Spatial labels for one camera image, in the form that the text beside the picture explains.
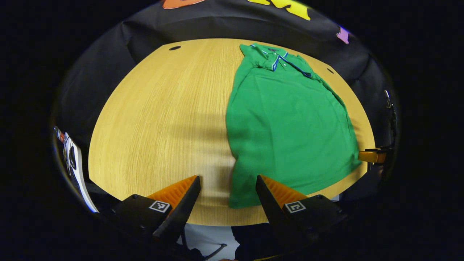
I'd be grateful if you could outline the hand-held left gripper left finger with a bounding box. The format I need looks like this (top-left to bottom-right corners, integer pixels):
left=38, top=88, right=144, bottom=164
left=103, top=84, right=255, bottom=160
left=105, top=175, right=202, bottom=243

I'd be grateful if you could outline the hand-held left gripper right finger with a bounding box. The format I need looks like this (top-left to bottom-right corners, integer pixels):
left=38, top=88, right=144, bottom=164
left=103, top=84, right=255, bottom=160
left=255, top=175, right=349, bottom=247

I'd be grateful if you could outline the green polo T-shirt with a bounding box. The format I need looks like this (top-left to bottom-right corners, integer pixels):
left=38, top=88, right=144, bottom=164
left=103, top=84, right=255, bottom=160
left=225, top=43, right=363, bottom=209

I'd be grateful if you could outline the person's dark clothing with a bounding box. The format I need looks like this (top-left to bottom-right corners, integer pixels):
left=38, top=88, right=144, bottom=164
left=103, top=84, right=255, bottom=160
left=231, top=223, right=287, bottom=261

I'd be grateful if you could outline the white and black object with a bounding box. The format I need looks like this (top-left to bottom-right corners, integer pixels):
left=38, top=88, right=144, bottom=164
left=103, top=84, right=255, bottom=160
left=54, top=126, right=99, bottom=213

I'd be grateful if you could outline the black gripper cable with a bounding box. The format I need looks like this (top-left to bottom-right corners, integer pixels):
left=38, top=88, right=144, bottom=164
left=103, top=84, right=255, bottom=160
left=180, top=225, right=228, bottom=261

